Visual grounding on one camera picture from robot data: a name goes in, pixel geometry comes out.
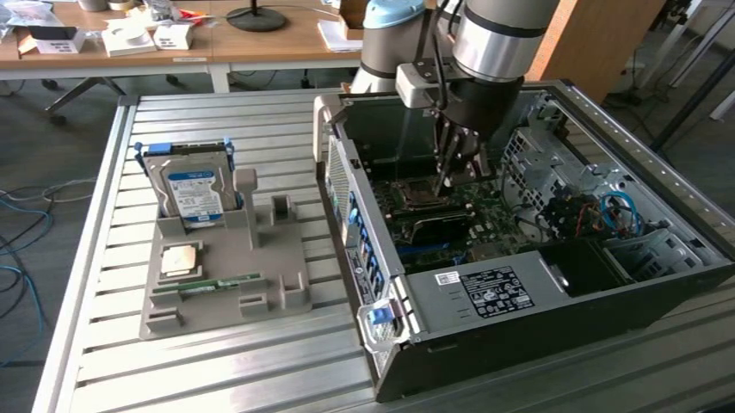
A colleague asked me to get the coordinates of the red wire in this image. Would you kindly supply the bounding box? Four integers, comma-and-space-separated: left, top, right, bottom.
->
578, 201, 611, 233

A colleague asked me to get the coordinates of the brown cardboard box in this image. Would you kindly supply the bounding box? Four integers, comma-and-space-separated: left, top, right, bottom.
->
336, 0, 370, 29

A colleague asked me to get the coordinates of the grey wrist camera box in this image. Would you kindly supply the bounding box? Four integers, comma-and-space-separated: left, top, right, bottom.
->
394, 62, 460, 111

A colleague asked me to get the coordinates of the wooden office desk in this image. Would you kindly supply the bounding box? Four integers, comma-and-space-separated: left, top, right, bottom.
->
0, 0, 527, 94

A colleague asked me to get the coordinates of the white box with tape roll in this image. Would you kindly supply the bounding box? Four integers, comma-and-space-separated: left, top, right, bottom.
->
102, 19, 158, 58

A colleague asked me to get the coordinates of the grey plastic parts rack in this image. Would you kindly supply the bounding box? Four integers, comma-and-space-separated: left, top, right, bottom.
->
139, 169, 315, 342

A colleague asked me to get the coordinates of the silver disk bay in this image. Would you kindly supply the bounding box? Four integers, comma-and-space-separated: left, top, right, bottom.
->
602, 227, 706, 281

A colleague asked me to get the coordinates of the green RAM stick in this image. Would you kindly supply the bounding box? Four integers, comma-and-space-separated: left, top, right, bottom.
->
152, 271, 263, 298

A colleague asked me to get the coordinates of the white floor cable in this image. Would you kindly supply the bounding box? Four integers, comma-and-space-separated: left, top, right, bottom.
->
0, 178, 98, 204

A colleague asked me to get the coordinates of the silver CPU chip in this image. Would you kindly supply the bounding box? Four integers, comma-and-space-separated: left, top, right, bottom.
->
160, 247, 203, 279

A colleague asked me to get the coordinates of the black plastic fan shroud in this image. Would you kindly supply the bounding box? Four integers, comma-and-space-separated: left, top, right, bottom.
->
539, 238, 636, 298

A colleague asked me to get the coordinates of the perforated metal drive cage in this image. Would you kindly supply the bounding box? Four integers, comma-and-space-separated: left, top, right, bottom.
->
499, 126, 582, 225

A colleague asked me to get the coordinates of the grey power supply unit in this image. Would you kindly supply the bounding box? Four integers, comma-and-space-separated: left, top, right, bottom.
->
399, 251, 574, 336

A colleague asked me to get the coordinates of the hard disk in blue caddy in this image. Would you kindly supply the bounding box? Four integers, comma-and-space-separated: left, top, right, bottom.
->
134, 137, 236, 229

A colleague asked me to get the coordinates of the black round lamp base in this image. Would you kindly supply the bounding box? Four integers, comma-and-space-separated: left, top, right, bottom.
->
226, 0, 287, 33

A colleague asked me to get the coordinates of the white box with black lid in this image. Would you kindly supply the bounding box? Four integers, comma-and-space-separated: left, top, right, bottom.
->
28, 25, 87, 55

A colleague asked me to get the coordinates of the silver finned heatsink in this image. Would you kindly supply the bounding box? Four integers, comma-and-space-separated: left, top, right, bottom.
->
471, 243, 507, 262

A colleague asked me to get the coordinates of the wooden cabinet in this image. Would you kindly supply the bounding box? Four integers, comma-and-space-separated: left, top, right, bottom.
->
516, 0, 667, 104

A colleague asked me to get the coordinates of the metal CPU socket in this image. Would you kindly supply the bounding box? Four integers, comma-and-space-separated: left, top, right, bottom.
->
392, 177, 447, 207

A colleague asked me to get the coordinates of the blue data wire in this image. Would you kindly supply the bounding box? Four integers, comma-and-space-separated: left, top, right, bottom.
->
596, 191, 646, 237

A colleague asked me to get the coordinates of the small white labelled box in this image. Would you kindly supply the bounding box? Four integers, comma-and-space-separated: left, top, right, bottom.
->
154, 23, 194, 51

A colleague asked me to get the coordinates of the open black PC case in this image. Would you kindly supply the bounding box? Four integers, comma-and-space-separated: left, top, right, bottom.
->
312, 79, 735, 404

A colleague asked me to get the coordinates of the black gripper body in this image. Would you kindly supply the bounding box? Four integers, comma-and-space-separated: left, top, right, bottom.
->
439, 77, 524, 141

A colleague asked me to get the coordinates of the blue case latch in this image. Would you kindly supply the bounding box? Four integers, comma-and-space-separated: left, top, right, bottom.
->
370, 305, 399, 328

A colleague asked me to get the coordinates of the stack of white papers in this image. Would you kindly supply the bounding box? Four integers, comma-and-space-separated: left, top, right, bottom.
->
318, 19, 367, 53

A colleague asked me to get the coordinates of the blue floor cable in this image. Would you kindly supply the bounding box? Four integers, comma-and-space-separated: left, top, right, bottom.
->
0, 188, 53, 367

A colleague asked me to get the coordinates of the green motherboard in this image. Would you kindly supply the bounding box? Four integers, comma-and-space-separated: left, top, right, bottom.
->
367, 154, 552, 276

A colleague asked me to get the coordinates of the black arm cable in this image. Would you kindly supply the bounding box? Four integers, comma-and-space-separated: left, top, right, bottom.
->
418, 0, 464, 114

